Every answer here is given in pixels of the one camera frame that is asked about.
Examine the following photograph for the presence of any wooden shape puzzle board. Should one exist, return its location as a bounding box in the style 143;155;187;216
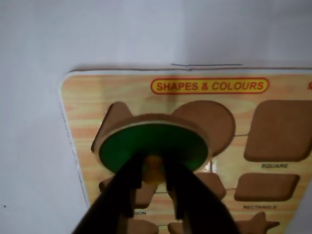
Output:
58;67;312;234

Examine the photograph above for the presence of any green circle piece yellow pin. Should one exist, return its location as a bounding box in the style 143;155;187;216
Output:
94;112;211;186

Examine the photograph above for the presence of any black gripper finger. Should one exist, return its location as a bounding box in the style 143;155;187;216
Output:
163;157;243;234
73;153;144;234

